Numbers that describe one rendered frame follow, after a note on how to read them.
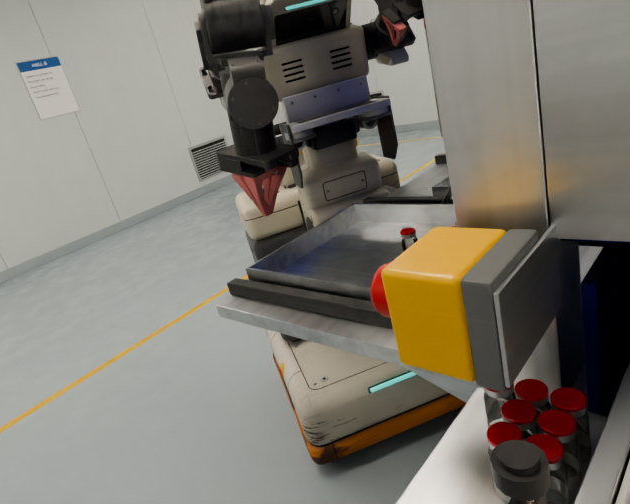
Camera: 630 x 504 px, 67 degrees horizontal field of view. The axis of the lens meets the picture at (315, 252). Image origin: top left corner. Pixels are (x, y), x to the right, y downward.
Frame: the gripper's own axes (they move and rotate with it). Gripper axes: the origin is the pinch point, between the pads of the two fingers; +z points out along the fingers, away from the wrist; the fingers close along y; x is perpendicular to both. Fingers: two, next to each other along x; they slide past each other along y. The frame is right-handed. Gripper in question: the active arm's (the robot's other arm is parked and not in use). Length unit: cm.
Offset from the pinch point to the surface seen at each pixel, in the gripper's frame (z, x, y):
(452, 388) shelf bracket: 15.3, -3.6, 31.0
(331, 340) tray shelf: 6.8, -11.8, 20.3
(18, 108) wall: 50, 130, -483
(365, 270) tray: 7.1, 2.3, 15.2
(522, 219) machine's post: -13.3, -12.9, 39.6
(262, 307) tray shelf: 8.6, -10.0, 6.9
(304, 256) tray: 9.9, 4.4, 1.7
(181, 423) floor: 118, 13, -89
